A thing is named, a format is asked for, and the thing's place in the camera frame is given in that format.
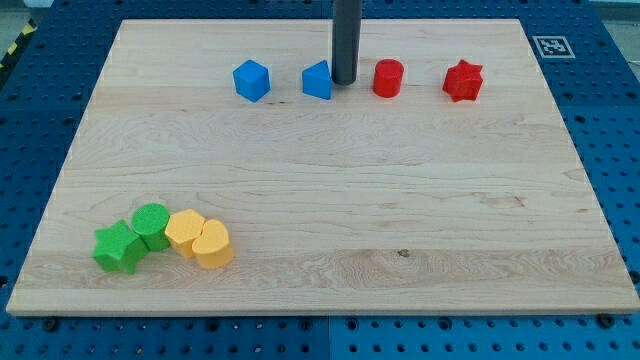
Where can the blue triangle block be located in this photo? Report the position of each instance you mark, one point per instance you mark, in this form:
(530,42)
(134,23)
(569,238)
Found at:
(317,81)

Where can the light wooden board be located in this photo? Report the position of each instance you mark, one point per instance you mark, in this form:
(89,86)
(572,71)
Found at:
(357,205)

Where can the blue cube block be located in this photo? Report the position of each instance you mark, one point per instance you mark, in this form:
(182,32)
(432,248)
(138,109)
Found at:
(251,80)

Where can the red cylinder block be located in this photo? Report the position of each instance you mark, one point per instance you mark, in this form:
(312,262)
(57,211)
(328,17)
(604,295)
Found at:
(388,74)

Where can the yellow heart block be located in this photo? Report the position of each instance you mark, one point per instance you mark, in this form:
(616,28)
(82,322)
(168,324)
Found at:
(213,248)

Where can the yellow hexagon block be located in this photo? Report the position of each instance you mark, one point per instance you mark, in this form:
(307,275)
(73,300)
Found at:
(182,229)

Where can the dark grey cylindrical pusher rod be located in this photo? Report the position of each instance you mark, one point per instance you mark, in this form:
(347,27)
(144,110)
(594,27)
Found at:
(346,25)

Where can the red star block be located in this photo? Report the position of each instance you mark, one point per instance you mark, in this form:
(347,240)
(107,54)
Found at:
(463,81)

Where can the green cylinder block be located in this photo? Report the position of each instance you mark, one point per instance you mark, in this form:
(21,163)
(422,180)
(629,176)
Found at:
(149,222)

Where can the green star block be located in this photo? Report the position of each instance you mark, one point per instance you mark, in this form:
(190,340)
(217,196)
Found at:
(118,248)

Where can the white fiducial marker tag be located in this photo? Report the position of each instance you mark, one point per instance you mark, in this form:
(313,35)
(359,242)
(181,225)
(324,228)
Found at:
(553,47)

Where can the black bolt front left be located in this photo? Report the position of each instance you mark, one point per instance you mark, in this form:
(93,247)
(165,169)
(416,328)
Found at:
(50,324)

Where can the black bolt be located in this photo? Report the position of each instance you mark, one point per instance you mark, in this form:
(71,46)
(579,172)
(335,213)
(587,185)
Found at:
(50,324)
(605,321)

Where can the black bolt front right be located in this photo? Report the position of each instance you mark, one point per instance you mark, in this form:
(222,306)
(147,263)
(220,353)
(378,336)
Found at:
(605,321)

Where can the yellow black hazard tape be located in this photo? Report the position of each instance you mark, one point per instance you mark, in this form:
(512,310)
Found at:
(17,48)

